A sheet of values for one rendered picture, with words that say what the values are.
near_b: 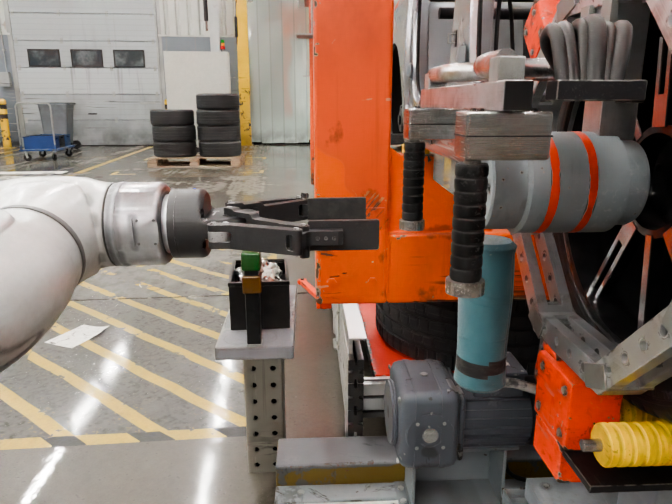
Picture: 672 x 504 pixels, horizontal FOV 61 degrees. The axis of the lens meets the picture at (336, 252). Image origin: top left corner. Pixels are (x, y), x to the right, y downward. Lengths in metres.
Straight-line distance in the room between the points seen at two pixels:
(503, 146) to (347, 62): 0.64
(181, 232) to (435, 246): 0.77
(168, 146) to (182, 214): 8.58
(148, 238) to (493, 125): 0.37
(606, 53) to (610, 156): 0.20
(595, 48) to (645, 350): 0.34
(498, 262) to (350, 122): 0.46
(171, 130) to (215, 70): 2.91
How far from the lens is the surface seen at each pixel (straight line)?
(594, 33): 0.67
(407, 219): 0.97
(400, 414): 1.19
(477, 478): 1.50
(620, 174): 0.82
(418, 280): 1.29
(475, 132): 0.61
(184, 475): 1.68
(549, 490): 1.28
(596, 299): 1.06
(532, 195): 0.78
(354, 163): 1.22
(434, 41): 3.29
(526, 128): 0.63
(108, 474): 1.74
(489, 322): 0.97
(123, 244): 0.61
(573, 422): 0.93
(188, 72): 11.82
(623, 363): 0.79
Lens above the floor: 0.96
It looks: 15 degrees down
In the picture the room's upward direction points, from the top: straight up
